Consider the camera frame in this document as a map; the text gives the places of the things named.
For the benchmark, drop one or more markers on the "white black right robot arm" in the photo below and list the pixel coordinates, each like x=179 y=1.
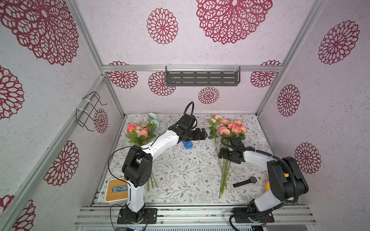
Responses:
x=286 y=181

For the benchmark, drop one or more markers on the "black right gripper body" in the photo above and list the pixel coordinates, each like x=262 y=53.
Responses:
x=224 y=154

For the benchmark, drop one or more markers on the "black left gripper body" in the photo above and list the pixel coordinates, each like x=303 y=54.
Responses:
x=195 y=134

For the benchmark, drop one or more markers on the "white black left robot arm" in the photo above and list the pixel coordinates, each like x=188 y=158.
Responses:
x=137 y=167

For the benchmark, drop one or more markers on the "mixed pastel flower bouquet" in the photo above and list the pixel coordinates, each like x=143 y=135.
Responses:
x=141 y=134

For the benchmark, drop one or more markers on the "black wire wall rack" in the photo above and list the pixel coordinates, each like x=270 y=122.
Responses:
x=93 y=116

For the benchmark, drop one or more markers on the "grey wall shelf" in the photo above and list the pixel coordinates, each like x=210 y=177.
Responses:
x=206 y=78

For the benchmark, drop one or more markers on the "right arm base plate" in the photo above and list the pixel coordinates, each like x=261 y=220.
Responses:
x=249 y=214

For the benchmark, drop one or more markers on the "black round knob tool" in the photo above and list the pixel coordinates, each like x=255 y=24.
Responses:
x=245 y=182

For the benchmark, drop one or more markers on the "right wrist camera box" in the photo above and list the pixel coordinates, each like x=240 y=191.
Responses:
x=237 y=142

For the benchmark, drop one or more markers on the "pink rose bouquet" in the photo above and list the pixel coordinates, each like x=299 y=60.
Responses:
x=221 y=130

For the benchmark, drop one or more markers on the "wooden lid tissue box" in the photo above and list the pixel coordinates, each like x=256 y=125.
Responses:
x=117 y=191

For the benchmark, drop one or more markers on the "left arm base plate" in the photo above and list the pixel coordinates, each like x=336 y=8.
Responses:
x=143 y=216

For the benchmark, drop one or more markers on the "yellow plush bear toy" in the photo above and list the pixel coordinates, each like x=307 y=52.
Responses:
x=268 y=183

